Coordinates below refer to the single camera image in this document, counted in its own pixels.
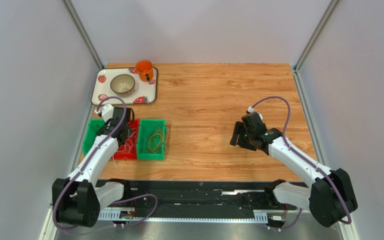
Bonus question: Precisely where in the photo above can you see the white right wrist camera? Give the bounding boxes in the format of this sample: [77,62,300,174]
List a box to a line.
[246,106,264,121]

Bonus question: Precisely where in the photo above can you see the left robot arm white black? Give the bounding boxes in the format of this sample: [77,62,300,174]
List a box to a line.
[51,104,135,230]

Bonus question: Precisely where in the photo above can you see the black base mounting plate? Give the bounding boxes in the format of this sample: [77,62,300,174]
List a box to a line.
[118,180,298,218]

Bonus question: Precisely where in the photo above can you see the left aluminium frame post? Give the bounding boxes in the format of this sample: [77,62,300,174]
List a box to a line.
[61,0,105,70]

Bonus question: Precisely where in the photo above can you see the red plastic bin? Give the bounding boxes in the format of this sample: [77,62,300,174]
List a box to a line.
[113,119,140,160]

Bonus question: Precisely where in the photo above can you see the brown thin cable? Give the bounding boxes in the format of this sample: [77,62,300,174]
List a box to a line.
[140,123,170,155]

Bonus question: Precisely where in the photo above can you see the beige ceramic bowl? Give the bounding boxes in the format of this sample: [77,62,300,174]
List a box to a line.
[110,74,136,97]

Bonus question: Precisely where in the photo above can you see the right aluminium frame post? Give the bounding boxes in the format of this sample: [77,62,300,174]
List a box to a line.
[293,0,341,73]

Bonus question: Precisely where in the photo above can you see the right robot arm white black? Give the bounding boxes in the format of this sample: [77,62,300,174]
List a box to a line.
[230,112,358,227]

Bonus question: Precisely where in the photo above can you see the orange mug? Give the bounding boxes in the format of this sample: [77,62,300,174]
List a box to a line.
[136,60,154,82]

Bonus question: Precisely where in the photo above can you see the strawberry pattern white tray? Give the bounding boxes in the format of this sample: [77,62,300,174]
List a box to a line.
[91,67,158,106]

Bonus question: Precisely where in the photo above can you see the green plastic bin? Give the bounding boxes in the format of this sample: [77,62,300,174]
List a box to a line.
[82,118,105,156]
[136,119,167,161]

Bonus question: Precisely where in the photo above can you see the slotted aluminium cable rail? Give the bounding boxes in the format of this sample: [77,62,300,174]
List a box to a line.
[97,208,269,224]

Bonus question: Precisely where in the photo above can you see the right green plastic bin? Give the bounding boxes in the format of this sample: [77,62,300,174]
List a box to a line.
[136,119,167,161]

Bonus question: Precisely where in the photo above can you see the yellow thin cable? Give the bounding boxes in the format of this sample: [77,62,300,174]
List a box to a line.
[146,128,166,154]

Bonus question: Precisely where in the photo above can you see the aluminium frame post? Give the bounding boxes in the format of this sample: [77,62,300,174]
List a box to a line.
[293,0,341,73]
[61,0,105,70]

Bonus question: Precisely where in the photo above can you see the left green plastic bin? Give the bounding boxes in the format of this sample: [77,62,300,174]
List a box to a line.
[82,118,105,156]

